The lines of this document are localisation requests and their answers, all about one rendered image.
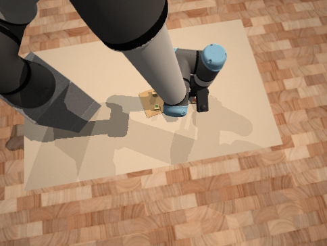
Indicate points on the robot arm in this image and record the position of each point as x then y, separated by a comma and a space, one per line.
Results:
123, 26

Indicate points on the tan mat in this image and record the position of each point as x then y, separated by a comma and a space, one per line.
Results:
148, 101

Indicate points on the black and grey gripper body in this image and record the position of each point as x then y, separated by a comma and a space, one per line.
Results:
193, 84

